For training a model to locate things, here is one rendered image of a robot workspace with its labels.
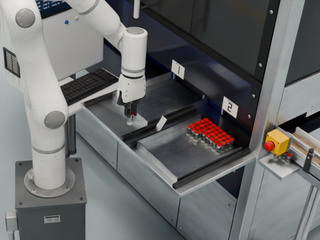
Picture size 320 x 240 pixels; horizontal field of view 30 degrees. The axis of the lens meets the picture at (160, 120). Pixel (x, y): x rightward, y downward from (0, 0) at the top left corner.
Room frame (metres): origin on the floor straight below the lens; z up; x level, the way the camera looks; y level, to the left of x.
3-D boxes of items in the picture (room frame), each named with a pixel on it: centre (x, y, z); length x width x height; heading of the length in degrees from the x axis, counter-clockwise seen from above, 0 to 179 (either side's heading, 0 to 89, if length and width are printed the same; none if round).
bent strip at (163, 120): (1.98, 0.03, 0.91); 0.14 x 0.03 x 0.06; 131
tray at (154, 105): (2.22, 0.01, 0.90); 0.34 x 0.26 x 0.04; 131
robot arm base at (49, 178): (1.65, 0.39, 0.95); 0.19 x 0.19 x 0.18
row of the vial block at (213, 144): (1.95, -0.20, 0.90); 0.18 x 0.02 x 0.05; 41
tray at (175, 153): (1.89, -0.13, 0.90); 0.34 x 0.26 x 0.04; 131
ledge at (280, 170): (1.87, -0.51, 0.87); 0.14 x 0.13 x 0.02; 131
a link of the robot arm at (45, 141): (1.68, 0.41, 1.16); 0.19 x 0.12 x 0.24; 27
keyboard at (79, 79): (2.36, 0.40, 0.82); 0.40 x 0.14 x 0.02; 140
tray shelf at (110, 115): (2.05, -0.05, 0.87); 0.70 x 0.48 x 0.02; 41
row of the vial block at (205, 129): (1.96, -0.21, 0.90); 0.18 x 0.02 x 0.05; 41
